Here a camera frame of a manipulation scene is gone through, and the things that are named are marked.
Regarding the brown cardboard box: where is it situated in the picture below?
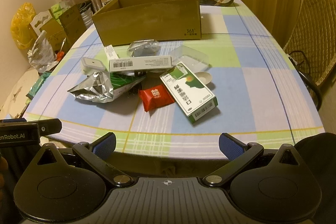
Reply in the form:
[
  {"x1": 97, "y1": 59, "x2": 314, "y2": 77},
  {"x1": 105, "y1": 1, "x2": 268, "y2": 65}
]
[{"x1": 92, "y1": 0, "x2": 202, "y2": 46}]

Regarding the small white square device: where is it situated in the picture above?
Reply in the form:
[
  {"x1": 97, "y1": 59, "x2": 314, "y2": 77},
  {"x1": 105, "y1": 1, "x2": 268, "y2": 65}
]
[{"x1": 80, "y1": 57, "x2": 107, "y2": 76}]

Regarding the white plastic spoon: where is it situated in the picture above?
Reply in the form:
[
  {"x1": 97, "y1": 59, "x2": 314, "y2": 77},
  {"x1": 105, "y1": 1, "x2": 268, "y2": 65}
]
[{"x1": 195, "y1": 72, "x2": 213, "y2": 85}]

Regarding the clear plastic lidded case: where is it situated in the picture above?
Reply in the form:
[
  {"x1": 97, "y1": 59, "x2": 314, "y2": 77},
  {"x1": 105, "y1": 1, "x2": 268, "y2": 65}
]
[{"x1": 169, "y1": 46, "x2": 209, "y2": 73}]

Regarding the silver plastic bag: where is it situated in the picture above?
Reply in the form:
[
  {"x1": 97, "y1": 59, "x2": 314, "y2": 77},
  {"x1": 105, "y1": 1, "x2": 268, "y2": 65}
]
[{"x1": 27, "y1": 30, "x2": 58, "y2": 74}]

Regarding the yellow plastic bag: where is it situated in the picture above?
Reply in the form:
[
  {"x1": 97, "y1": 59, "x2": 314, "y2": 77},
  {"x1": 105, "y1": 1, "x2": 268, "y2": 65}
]
[{"x1": 10, "y1": 2, "x2": 37, "y2": 50}]

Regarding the silver green foil bag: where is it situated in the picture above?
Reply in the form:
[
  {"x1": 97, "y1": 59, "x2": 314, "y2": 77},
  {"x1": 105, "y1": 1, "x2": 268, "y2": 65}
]
[{"x1": 68, "y1": 71, "x2": 145, "y2": 103}]

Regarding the checked tablecloth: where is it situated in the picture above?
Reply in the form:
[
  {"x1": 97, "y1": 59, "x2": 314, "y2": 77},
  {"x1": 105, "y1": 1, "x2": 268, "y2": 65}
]
[{"x1": 24, "y1": 0, "x2": 324, "y2": 159}]

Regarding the green white medicine box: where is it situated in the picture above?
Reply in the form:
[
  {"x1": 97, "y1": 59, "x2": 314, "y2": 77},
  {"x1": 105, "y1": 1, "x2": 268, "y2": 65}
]
[{"x1": 160, "y1": 61, "x2": 218, "y2": 123}]

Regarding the long white narrow box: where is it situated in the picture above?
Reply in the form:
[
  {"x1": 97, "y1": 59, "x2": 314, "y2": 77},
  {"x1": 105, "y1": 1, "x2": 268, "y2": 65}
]
[{"x1": 109, "y1": 56, "x2": 172, "y2": 72}]

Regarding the cardboard boxes pile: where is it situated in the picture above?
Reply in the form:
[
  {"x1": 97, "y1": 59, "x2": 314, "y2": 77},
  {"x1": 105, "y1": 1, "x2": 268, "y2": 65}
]
[{"x1": 30, "y1": 0, "x2": 93, "y2": 53}]

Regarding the quilted brown chair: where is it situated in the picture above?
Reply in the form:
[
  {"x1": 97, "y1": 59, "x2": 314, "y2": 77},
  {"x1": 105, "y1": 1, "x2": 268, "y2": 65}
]
[{"x1": 283, "y1": 0, "x2": 336, "y2": 111}]

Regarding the white green tablet box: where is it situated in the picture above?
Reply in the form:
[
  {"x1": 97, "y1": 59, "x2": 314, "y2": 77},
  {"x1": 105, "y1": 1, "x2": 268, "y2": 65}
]
[{"x1": 104, "y1": 45, "x2": 119, "y2": 60}]

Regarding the clear white box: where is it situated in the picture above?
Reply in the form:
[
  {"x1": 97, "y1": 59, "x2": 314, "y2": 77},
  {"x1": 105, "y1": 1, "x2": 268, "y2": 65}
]
[{"x1": 127, "y1": 39, "x2": 161, "y2": 57}]

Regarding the red candy packet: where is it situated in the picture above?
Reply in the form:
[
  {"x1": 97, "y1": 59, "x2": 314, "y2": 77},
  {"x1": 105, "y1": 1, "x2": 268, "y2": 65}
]
[{"x1": 138, "y1": 84, "x2": 175, "y2": 112}]

